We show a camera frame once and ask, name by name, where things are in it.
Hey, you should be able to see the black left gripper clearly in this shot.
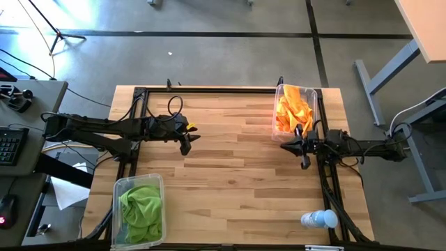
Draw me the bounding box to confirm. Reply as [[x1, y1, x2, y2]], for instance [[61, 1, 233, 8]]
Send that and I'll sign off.
[[144, 114, 201, 157]]

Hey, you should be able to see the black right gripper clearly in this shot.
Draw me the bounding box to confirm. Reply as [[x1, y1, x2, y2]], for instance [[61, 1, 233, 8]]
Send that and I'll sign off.
[[279, 124, 328, 171]]

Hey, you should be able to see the clear plastic bin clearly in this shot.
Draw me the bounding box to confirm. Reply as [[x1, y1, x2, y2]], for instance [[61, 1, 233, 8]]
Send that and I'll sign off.
[[111, 173, 167, 250], [270, 83, 319, 143]]

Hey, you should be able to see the light blue plastic bottle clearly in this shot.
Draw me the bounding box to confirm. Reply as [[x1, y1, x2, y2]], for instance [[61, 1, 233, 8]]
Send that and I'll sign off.
[[300, 208, 339, 230]]

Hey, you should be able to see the white label plate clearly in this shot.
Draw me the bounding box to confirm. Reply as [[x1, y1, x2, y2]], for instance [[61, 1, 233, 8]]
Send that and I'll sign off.
[[305, 245, 345, 251]]

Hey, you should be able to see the grey desk leg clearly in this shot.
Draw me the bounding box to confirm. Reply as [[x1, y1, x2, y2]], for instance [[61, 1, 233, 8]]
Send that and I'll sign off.
[[354, 39, 422, 127]]

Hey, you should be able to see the black desk crossbar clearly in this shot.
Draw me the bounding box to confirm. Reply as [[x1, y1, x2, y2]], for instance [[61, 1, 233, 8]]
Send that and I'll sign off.
[[33, 152, 95, 190]]

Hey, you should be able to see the white paper sheet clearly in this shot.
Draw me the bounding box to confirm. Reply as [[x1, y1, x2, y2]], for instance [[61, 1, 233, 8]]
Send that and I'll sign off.
[[50, 162, 92, 211]]

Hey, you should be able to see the grey desk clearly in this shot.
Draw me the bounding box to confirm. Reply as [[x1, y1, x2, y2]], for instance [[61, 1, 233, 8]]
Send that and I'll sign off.
[[0, 79, 69, 247]]

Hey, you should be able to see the black tripod stand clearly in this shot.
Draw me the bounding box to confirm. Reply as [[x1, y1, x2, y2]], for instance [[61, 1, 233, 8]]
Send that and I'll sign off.
[[27, 0, 87, 56]]

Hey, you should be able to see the black desk leg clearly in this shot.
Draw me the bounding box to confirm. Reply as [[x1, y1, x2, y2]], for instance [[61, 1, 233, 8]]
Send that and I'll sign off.
[[26, 188, 49, 238]]

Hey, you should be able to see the black clamp device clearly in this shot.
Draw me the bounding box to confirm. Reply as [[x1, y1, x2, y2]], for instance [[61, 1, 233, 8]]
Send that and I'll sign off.
[[0, 82, 35, 114]]

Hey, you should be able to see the black keyboard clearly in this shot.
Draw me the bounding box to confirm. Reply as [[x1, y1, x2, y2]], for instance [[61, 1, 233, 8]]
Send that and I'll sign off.
[[0, 126, 31, 167]]

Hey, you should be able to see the dark flat device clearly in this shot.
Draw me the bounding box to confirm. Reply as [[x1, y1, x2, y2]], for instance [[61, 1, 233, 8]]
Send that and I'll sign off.
[[0, 66, 18, 83]]

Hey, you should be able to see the black computer mouse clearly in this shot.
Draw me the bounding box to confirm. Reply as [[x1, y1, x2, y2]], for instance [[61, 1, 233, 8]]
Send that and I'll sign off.
[[0, 194, 18, 230]]

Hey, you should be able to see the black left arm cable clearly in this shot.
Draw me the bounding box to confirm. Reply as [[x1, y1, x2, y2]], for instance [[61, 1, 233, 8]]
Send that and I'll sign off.
[[40, 94, 185, 140]]

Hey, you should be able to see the black aluminium table frame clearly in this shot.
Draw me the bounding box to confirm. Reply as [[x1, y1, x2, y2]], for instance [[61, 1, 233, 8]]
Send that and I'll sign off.
[[83, 85, 376, 251]]

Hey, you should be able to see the black cable bundle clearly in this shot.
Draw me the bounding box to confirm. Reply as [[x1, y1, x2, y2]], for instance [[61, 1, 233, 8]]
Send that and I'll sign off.
[[80, 208, 113, 241], [320, 163, 372, 245]]

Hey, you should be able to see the black floor cable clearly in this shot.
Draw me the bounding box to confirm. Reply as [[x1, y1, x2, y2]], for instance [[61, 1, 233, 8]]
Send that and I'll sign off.
[[0, 48, 57, 81], [66, 86, 112, 108]]

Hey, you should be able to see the white cable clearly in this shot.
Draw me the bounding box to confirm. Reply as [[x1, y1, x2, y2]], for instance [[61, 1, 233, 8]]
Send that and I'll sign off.
[[389, 86, 446, 151]]

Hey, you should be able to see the grey desk frame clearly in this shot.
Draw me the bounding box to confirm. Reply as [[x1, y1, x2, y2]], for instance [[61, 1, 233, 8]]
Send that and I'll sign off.
[[384, 86, 446, 205]]

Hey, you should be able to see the pale yellow floor cable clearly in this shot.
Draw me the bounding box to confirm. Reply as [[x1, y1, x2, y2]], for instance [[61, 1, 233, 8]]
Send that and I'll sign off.
[[17, 0, 56, 79]]

